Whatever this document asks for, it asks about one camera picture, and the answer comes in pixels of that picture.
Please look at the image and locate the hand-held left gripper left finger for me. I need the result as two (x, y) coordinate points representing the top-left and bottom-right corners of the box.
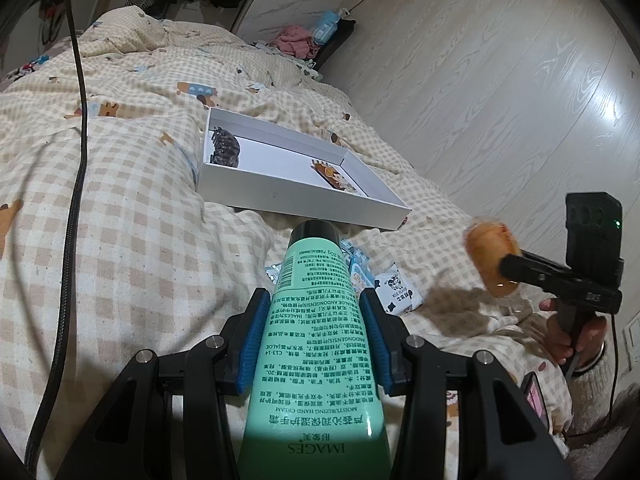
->
(52, 287), (273, 480)

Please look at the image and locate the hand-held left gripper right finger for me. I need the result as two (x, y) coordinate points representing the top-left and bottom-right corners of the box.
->
(359, 287), (573, 480)

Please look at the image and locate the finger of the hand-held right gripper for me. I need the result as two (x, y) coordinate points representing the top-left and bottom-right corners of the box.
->
(500, 253), (576, 293)
(520, 249), (571, 273)

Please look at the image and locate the orange bread packet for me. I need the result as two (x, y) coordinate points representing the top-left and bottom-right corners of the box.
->
(464, 215), (526, 298)

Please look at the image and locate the black white cow packet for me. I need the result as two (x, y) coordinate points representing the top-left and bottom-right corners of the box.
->
(374, 270), (425, 316)

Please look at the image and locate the green hand cream tube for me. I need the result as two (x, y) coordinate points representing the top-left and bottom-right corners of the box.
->
(237, 220), (392, 480)

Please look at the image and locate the blue cartoon snack packet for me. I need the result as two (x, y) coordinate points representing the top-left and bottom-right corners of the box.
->
(340, 237), (368, 261)
(347, 255), (373, 291)

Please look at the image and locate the white cardboard box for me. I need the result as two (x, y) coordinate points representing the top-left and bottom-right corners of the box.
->
(196, 106), (412, 232)

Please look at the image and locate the brown cartoon face snack packet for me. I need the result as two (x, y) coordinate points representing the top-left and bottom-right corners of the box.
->
(310, 159), (368, 198)

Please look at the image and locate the dark hair claw clip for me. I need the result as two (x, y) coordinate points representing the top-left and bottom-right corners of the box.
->
(209, 126), (241, 167)

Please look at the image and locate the person's right forearm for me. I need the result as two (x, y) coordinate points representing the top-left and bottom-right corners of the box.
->
(570, 345), (640, 480)

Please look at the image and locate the person's right hand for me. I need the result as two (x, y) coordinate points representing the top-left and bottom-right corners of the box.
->
(539, 297), (606, 368)

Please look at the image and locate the smartphone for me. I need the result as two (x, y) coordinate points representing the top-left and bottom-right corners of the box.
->
(520, 372), (548, 433)

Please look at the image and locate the white patterned cloth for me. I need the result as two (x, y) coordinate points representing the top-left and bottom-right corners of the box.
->
(255, 40), (321, 81)

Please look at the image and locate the pink clothing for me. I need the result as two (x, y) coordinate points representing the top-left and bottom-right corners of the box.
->
(270, 25), (323, 61)

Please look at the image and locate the light blue tissue pack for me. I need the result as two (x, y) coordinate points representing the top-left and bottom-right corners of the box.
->
(307, 9), (343, 43)

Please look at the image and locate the black hanging bag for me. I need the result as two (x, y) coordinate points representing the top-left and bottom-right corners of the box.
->
(40, 0), (81, 43)

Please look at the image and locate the white wall socket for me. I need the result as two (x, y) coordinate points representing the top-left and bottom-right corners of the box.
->
(622, 312), (640, 351)

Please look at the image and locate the thin black cable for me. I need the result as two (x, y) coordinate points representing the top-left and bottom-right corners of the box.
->
(565, 310), (621, 436)

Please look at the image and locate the thick black cable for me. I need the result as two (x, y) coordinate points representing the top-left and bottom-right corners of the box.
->
(22, 0), (91, 466)

